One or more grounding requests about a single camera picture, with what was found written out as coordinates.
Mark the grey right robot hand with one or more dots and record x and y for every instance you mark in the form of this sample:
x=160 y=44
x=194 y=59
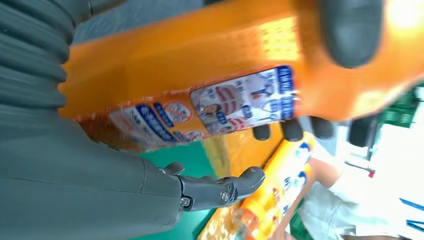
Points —
x=82 y=192

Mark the person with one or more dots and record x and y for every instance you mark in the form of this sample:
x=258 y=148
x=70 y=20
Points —
x=348 y=205

